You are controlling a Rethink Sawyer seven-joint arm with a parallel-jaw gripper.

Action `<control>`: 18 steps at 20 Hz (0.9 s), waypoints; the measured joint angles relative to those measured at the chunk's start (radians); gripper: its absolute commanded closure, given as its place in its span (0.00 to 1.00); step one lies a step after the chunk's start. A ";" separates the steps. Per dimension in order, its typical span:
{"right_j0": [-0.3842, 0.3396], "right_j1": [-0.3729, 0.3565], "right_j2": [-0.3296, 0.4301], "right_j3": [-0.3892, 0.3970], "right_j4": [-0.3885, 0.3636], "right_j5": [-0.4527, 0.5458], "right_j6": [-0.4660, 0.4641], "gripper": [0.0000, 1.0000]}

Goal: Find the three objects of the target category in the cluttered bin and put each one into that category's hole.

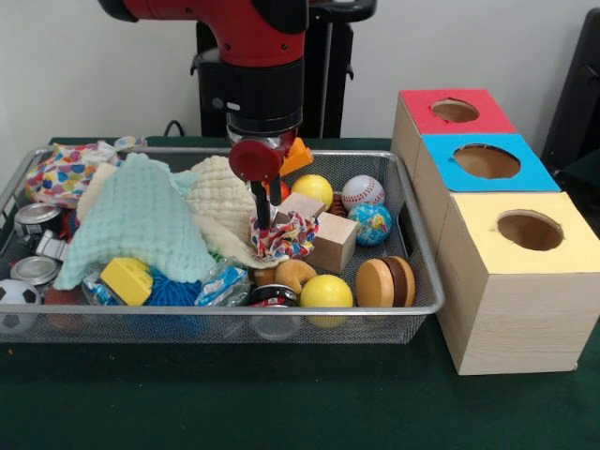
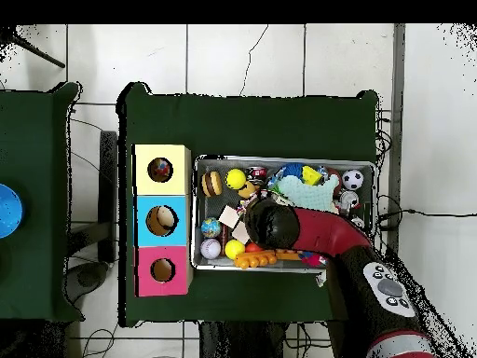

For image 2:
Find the mint green waffle cloth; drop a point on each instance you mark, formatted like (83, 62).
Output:
(309, 194)

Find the multicoloured spotted fabric toy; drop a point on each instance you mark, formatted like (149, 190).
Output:
(160, 168)

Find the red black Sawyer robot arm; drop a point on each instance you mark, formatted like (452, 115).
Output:
(324, 231)

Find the wooden box with three holes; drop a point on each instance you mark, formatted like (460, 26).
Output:
(164, 283)

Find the yellow ball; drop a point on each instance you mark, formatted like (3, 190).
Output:
(236, 179)
(234, 250)

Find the wooden cube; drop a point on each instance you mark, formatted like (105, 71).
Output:
(240, 233)
(228, 217)

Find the wooden toy burger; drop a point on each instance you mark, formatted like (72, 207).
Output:
(211, 184)

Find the globe print ball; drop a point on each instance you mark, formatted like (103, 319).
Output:
(211, 227)

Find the white baseball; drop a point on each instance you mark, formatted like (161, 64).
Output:
(210, 249)

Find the orange toy block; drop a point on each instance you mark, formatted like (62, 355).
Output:
(255, 259)

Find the dark green tablecloth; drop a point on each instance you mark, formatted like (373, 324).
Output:
(242, 126)
(37, 261)

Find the brown cream ball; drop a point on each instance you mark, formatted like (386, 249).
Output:
(156, 223)

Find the black white soccer ball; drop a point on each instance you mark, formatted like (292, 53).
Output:
(352, 179)

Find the blue round bowl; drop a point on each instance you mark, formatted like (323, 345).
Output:
(9, 210)

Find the black tripod leg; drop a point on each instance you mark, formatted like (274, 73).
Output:
(41, 56)

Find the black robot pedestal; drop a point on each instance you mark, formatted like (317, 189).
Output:
(238, 343)

